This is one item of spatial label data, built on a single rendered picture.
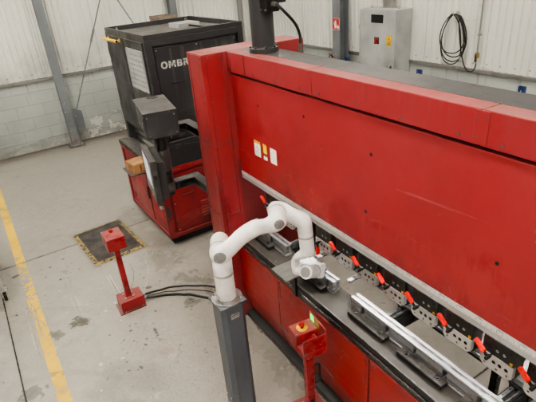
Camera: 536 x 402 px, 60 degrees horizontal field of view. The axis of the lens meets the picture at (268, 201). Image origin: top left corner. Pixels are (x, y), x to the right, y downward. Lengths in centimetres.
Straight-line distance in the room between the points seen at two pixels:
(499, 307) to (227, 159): 220
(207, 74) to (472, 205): 204
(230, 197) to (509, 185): 231
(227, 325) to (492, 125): 190
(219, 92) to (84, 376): 247
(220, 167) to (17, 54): 633
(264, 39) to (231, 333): 188
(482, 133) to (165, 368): 304
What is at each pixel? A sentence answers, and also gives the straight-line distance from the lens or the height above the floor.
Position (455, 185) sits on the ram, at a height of 196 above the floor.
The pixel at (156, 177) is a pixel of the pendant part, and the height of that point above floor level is 147.
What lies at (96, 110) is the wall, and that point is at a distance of 976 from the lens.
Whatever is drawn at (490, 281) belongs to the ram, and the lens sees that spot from 213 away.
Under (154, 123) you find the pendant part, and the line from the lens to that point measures 346.
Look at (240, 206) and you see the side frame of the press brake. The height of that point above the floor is 110.
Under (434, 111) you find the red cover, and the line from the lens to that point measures 201.
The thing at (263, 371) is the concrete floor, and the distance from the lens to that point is 388.
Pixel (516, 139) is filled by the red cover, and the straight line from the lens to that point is 183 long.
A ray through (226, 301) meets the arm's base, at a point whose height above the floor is 102.
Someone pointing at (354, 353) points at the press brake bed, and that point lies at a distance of 299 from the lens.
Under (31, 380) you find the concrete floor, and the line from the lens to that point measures 443.
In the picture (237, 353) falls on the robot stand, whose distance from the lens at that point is 316.
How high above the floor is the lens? 283
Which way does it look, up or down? 27 degrees down
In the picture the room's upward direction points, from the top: 5 degrees counter-clockwise
